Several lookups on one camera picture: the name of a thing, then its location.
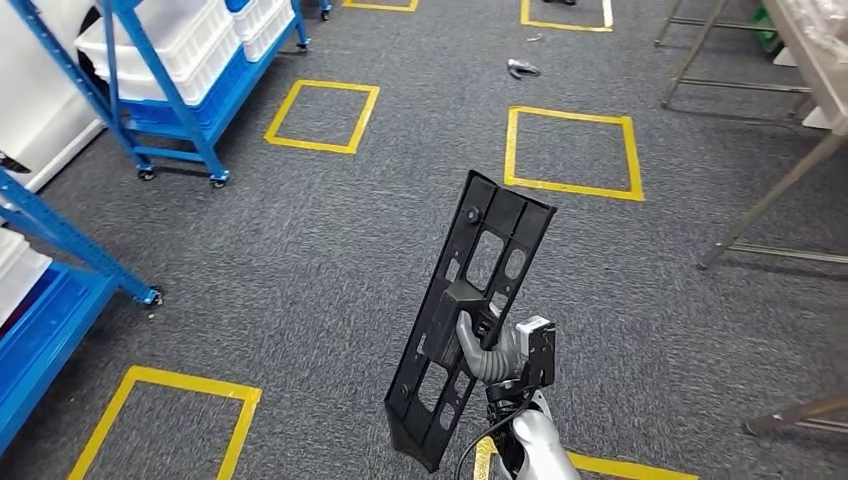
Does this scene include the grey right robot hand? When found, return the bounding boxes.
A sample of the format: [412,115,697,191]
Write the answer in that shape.
[455,310,525,372]

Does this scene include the black plastic plate frame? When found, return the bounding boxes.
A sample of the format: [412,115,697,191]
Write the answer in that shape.
[384,170,558,474]

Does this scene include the yellow floor tape square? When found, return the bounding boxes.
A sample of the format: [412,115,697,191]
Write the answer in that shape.
[503,105,646,203]
[519,0,615,33]

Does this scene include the white plastic bin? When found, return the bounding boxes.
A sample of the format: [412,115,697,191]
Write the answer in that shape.
[241,3,297,64]
[0,228,31,280]
[92,26,243,107]
[0,248,54,327]
[74,0,233,79]
[230,0,293,41]

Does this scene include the green crate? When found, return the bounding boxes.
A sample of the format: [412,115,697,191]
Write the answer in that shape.
[750,5,784,54]

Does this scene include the steel side table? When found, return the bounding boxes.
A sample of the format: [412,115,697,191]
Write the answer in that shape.
[654,0,848,270]

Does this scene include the clear plastic wrapped parts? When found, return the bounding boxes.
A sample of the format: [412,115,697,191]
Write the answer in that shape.
[781,0,848,61]

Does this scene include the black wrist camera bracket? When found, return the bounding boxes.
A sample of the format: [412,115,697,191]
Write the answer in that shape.
[485,376,541,407]

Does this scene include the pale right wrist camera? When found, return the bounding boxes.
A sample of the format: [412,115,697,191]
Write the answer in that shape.
[515,315,557,390]

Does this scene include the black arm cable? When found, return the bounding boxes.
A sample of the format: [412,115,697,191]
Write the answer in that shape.
[453,390,538,480]

